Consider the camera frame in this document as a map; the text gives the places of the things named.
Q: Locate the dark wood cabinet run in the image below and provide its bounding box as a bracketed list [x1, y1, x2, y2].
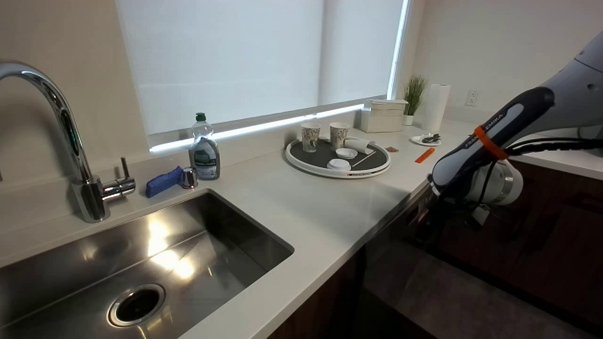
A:
[439, 160, 603, 332]

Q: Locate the clear dish soap bottle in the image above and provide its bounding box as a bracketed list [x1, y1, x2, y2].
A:
[187, 111, 223, 183]

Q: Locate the stainless steel sink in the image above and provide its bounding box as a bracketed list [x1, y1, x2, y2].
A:
[0, 187, 296, 339]

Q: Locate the patterned paper cup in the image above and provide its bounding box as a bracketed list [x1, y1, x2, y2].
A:
[328, 121, 353, 151]
[300, 121, 322, 155]

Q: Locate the dark grey floor mat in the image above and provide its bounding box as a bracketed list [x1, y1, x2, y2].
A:
[360, 241, 592, 339]

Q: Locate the blue dish brush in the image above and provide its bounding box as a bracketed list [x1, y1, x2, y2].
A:
[145, 164, 198, 200]

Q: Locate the plain white paper cup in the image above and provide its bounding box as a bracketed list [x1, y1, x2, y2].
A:
[345, 136, 383, 156]

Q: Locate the small green potted plant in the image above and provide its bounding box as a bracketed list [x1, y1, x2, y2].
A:
[402, 75, 428, 126]

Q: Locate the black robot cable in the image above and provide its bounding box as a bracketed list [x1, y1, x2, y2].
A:
[505, 138, 603, 158]

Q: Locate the orange strip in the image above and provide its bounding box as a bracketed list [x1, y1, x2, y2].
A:
[413, 147, 437, 166]

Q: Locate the wooden chopstick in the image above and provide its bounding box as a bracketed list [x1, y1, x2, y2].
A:
[349, 149, 381, 171]

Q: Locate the white rectangular container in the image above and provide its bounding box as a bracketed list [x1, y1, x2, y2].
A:
[358, 98, 409, 134]

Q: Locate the small white plate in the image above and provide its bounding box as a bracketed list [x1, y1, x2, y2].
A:
[409, 132, 443, 149]

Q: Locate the chrome kitchen faucet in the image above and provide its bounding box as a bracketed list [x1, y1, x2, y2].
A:
[0, 60, 138, 224]

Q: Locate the round black white-rimmed tray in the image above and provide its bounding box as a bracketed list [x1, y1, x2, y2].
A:
[283, 134, 394, 181]

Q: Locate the white roller window blind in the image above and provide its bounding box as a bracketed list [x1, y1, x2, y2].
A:
[111, 0, 411, 138]

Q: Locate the white container by window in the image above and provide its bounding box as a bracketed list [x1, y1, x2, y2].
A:
[419, 83, 452, 134]

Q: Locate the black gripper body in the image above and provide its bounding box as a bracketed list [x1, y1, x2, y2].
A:
[432, 190, 486, 237]

